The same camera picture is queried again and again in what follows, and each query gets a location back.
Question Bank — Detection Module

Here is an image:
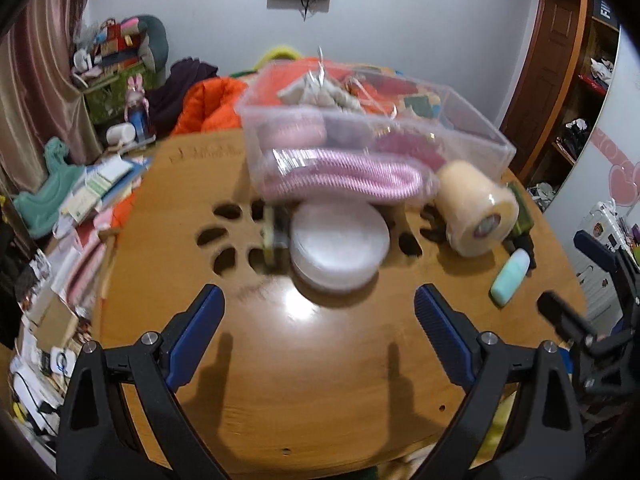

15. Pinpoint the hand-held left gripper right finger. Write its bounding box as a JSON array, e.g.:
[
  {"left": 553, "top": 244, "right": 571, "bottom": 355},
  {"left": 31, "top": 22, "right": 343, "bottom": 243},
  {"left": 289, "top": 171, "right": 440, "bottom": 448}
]
[{"left": 414, "top": 284, "right": 587, "bottom": 480}]

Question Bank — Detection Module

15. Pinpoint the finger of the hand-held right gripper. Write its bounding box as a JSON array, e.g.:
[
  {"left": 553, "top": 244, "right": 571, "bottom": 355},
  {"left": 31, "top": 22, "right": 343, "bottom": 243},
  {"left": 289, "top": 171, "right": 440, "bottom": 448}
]
[
  {"left": 573, "top": 230, "right": 640, "bottom": 307},
  {"left": 537, "top": 290, "right": 601, "bottom": 348}
]

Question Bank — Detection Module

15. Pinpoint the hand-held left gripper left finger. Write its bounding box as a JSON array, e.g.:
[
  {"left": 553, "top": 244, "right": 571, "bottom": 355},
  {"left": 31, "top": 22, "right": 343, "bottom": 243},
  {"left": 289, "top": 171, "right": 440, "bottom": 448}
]
[{"left": 56, "top": 284, "right": 231, "bottom": 480}]

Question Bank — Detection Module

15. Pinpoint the clear plastic storage box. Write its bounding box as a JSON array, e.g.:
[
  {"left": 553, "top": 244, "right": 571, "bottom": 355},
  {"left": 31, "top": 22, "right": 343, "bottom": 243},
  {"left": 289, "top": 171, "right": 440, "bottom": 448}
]
[{"left": 235, "top": 59, "right": 517, "bottom": 207}]

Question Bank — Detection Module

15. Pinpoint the small teal bottle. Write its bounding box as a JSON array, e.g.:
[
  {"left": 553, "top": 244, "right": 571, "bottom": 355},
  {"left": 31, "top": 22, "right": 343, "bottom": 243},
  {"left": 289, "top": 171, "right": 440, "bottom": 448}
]
[{"left": 489, "top": 248, "right": 531, "bottom": 308}]

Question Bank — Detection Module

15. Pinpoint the small black object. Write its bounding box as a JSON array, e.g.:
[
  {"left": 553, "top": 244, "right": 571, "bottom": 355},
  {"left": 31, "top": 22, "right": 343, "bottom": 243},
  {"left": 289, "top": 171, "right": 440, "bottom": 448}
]
[{"left": 502, "top": 237, "right": 537, "bottom": 270}]

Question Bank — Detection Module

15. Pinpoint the dark green jar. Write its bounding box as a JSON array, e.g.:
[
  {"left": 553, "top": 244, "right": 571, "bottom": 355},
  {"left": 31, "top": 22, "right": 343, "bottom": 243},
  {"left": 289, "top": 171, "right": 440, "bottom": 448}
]
[{"left": 505, "top": 182, "right": 534, "bottom": 241}]

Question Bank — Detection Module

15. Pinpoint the round wooden desk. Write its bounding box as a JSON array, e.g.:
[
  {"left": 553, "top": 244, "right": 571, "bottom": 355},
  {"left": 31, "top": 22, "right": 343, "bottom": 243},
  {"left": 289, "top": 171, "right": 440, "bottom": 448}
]
[{"left": 90, "top": 129, "right": 589, "bottom": 472}]

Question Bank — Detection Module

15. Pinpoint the beige tape roll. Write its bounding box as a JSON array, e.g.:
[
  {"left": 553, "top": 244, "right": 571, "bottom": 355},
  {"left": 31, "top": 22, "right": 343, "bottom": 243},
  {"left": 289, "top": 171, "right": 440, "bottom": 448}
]
[{"left": 434, "top": 160, "right": 521, "bottom": 257}]

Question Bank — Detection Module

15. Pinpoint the round white lidded container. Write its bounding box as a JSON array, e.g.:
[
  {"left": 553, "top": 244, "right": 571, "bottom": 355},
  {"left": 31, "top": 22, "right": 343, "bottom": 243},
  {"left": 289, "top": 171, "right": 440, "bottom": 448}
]
[{"left": 290, "top": 200, "right": 391, "bottom": 295}]

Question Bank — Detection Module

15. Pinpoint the white power adapter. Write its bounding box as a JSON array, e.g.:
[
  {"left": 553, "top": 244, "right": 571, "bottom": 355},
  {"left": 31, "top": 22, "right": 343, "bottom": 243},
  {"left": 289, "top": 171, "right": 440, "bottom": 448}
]
[{"left": 40, "top": 347, "right": 77, "bottom": 377}]

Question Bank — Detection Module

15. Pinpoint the wooden shelf unit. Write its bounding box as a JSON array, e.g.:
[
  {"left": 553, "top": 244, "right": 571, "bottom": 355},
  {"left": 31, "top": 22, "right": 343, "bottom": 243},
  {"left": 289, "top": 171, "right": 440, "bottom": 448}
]
[{"left": 549, "top": 14, "right": 622, "bottom": 173}]

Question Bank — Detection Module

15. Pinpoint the pile of papers and booklets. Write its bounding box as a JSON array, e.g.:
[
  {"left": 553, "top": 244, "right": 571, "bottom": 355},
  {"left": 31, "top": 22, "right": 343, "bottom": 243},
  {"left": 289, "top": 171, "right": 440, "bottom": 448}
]
[{"left": 52, "top": 154, "right": 152, "bottom": 242}]

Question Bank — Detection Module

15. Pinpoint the brown wooden door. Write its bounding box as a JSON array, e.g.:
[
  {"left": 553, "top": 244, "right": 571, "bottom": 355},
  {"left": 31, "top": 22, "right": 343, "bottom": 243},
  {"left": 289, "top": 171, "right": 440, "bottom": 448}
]
[{"left": 499, "top": 0, "right": 592, "bottom": 182}]

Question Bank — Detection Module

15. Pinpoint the teal cloth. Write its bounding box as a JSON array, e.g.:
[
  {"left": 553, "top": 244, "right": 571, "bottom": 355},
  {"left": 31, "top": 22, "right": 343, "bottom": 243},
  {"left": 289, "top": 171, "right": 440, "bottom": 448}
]
[{"left": 13, "top": 138, "right": 86, "bottom": 239}]

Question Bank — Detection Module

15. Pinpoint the white cup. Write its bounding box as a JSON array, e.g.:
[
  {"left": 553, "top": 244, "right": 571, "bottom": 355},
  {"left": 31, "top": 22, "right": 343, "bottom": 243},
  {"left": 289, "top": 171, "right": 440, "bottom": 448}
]
[{"left": 105, "top": 123, "right": 137, "bottom": 146}]

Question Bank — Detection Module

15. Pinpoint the orange jacket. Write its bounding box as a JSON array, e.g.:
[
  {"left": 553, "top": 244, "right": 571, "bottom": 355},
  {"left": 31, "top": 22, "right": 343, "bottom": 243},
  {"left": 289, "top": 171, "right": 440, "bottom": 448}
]
[{"left": 172, "top": 77, "right": 251, "bottom": 136}]

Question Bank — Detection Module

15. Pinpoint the pink bunny water bottle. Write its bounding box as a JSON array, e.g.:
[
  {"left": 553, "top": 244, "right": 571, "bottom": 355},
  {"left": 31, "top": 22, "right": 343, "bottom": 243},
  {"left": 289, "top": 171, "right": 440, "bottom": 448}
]
[{"left": 124, "top": 74, "right": 154, "bottom": 139}]

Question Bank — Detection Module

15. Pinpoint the dark purple cloth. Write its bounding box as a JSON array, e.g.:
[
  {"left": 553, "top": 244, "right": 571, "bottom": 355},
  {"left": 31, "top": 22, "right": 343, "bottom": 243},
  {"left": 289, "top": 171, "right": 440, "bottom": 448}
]
[{"left": 149, "top": 58, "right": 220, "bottom": 127}]

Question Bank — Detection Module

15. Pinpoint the beige wrapped bundle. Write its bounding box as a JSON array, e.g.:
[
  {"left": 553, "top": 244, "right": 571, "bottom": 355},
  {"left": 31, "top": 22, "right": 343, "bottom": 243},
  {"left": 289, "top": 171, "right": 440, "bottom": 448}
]
[{"left": 277, "top": 71, "right": 367, "bottom": 112}]

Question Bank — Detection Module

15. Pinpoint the yellow-green hoop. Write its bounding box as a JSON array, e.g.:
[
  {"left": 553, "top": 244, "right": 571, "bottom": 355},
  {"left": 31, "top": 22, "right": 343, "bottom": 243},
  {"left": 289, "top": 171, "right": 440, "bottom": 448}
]
[{"left": 252, "top": 45, "right": 304, "bottom": 74}]

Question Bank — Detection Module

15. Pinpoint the grey-green cushion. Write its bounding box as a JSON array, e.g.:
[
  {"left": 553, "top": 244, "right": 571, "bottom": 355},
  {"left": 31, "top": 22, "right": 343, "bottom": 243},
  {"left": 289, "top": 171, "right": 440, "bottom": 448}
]
[{"left": 120, "top": 14, "right": 170, "bottom": 74}]

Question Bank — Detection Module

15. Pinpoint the pink-brown curtain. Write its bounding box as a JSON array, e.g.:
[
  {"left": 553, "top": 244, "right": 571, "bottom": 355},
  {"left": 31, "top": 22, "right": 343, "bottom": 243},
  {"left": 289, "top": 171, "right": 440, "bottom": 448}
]
[{"left": 0, "top": 0, "right": 102, "bottom": 201}]

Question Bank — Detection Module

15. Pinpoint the pile of toys and boxes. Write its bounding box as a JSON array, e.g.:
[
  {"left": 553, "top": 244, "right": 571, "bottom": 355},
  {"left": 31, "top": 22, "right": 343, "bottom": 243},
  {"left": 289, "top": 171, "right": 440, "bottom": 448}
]
[{"left": 72, "top": 17, "right": 151, "bottom": 92}]

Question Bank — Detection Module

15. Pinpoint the pink coiled rope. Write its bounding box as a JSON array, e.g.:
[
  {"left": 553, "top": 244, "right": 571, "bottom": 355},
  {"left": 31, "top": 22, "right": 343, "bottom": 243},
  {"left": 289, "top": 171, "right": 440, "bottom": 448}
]
[{"left": 260, "top": 147, "right": 442, "bottom": 207}]

